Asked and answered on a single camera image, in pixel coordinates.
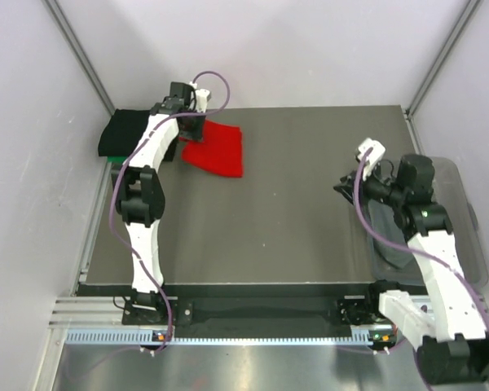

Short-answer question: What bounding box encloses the right corner aluminium post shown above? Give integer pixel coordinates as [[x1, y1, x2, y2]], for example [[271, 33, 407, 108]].
[[404, 0, 482, 120]]

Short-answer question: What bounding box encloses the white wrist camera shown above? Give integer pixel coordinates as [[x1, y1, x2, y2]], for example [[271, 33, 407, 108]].
[[355, 138, 386, 182], [189, 81, 211, 112]]

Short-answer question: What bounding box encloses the folded green t shirt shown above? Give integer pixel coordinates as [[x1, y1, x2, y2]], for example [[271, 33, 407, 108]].
[[107, 156, 126, 164]]

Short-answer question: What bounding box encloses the red t shirt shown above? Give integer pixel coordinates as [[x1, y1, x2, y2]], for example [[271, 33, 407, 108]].
[[181, 120, 244, 178]]

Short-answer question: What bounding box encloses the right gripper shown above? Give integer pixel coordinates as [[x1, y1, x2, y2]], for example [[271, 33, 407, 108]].
[[333, 160, 406, 208]]

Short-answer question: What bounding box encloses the grey slotted cable duct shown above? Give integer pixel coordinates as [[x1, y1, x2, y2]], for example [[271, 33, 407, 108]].
[[65, 328, 396, 346]]

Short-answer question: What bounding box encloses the folded black t shirt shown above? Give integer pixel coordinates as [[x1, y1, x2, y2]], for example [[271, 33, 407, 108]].
[[97, 108, 178, 162]]

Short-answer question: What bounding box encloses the corner aluminium post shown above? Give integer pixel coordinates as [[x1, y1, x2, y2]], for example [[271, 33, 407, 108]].
[[42, 0, 116, 115], [404, 0, 482, 120]]

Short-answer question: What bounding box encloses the clear plastic bin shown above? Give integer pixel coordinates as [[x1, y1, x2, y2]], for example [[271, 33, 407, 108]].
[[361, 157, 488, 288]]

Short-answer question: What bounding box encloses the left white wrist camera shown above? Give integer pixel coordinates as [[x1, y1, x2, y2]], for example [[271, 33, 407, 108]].
[[189, 81, 211, 112]]

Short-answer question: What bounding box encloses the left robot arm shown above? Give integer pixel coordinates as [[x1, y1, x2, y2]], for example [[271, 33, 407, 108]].
[[111, 81, 210, 324]]

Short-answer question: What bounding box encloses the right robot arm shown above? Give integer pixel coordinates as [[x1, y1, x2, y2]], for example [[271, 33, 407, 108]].
[[334, 148, 489, 386]]

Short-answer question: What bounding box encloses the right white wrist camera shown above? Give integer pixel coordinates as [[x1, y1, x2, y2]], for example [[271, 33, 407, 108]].
[[355, 138, 386, 182]]

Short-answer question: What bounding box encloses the grey t shirt in bin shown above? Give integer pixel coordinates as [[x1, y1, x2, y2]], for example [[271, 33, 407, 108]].
[[368, 200, 414, 270]]

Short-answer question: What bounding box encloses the aluminium frame rail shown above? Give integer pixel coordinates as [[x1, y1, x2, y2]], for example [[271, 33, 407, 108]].
[[48, 295, 489, 331]]

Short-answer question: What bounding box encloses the left corner aluminium post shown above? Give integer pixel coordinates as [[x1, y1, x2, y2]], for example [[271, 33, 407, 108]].
[[42, 0, 116, 115]]

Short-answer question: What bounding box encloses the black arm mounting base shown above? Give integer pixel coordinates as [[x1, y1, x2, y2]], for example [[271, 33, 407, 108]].
[[121, 283, 394, 340]]

